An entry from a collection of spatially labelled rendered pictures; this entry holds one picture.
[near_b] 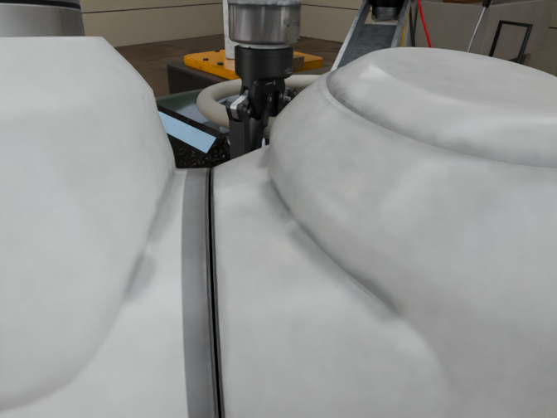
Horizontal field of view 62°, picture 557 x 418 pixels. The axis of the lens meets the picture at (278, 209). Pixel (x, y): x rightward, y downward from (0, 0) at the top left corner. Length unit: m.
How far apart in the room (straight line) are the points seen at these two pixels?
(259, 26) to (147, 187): 0.42
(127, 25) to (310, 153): 7.66
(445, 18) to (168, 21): 4.97
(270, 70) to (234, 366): 0.47
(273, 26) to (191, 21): 7.78
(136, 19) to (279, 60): 7.30
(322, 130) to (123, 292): 0.08
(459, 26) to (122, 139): 4.08
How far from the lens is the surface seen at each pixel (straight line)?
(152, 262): 0.17
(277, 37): 0.58
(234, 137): 0.60
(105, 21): 7.66
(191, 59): 2.25
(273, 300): 0.16
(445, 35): 4.27
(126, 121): 0.17
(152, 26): 8.00
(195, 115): 1.10
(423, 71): 0.19
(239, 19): 0.59
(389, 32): 1.33
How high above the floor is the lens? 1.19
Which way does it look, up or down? 29 degrees down
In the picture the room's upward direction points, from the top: straight up
